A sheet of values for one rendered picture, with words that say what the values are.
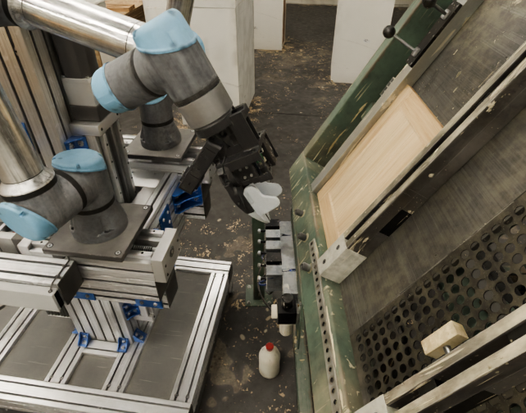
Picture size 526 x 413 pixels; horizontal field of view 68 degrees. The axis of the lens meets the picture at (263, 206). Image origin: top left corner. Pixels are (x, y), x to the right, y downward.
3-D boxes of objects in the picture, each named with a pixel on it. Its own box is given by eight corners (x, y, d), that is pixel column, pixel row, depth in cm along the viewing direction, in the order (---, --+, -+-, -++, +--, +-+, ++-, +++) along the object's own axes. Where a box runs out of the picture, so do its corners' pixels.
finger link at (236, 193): (253, 217, 64) (226, 175, 60) (245, 220, 65) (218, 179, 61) (257, 200, 68) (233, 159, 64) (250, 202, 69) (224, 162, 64)
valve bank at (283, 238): (257, 246, 171) (256, 202, 156) (290, 246, 171) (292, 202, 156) (256, 350, 132) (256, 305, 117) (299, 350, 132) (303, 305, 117)
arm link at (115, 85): (147, 98, 70) (193, 78, 64) (106, 124, 62) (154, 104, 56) (123, 56, 67) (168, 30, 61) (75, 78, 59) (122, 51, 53)
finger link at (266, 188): (292, 214, 69) (268, 173, 64) (262, 223, 71) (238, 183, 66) (293, 203, 71) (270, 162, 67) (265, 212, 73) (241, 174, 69)
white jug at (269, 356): (259, 360, 190) (258, 336, 178) (278, 360, 190) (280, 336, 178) (258, 379, 183) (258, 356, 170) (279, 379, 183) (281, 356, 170)
